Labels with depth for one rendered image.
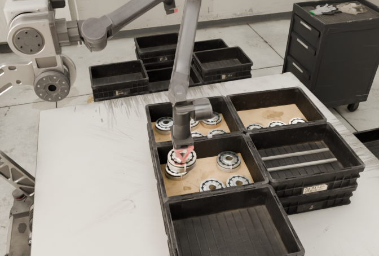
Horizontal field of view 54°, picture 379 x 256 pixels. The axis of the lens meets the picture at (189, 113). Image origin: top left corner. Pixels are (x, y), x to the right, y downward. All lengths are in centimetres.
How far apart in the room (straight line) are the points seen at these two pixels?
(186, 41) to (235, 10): 369
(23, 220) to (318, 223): 156
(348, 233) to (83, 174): 116
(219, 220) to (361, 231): 59
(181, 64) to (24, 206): 144
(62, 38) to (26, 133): 215
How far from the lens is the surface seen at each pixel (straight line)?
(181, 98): 118
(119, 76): 291
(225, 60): 309
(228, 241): 137
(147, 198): 166
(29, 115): 354
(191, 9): 133
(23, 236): 228
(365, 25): 308
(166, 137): 174
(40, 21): 124
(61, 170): 187
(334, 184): 162
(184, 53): 125
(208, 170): 159
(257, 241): 139
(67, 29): 126
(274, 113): 194
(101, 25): 124
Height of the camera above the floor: 196
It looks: 37 degrees down
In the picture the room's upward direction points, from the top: straight up
